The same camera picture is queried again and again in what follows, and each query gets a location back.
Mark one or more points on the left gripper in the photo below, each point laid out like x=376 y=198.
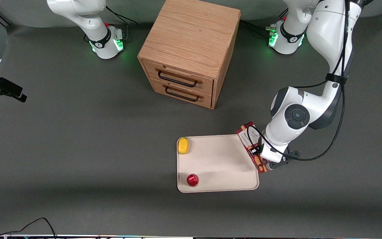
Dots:
x=256 y=150

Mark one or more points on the wooden drawer cabinet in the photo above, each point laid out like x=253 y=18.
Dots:
x=191 y=36

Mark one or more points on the red cookie box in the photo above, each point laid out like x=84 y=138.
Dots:
x=245 y=133

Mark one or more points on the yellow lemon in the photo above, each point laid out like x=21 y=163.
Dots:
x=183 y=146

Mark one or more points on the beige rectangular tray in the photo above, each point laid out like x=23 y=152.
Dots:
x=221 y=162

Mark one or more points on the wooden drawer front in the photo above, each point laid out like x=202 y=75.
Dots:
x=207 y=84
x=207 y=100

